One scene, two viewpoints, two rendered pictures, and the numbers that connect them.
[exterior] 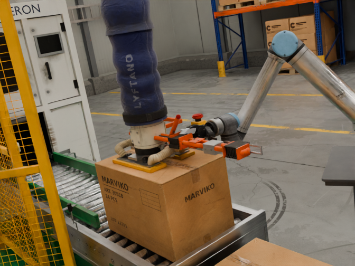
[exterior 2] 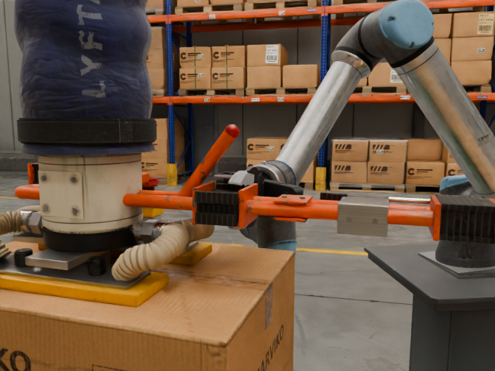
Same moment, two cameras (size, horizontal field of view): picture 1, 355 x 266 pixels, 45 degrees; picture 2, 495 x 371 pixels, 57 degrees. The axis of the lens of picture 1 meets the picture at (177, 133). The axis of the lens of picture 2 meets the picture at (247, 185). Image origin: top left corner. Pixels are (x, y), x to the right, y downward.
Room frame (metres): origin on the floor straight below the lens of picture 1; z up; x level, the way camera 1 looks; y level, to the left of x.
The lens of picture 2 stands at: (1.32, 0.37, 1.21)
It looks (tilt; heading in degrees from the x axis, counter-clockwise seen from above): 8 degrees down; 325
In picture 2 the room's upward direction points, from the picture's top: straight up
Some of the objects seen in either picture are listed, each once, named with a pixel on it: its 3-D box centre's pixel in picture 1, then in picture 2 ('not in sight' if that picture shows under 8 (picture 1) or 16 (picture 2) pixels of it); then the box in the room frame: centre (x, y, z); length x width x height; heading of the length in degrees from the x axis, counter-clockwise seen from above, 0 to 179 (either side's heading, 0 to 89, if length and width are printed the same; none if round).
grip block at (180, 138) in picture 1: (180, 140); (226, 203); (1.93, -0.01, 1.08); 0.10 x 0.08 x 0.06; 128
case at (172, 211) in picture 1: (162, 194); (113, 369); (2.11, 0.13, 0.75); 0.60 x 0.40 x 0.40; 38
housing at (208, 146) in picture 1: (213, 147); (363, 216); (1.76, -0.14, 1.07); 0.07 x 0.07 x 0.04; 38
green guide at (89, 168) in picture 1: (101, 169); not in sight; (3.18, 0.63, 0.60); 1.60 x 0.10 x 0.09; 38
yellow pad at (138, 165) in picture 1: (137, 160); (60, 269); (2.07, 0.22, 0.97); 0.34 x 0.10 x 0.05; 38
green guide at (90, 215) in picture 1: (36, 194); not in sight; (2.86, 1.05, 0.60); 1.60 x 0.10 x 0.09; 38
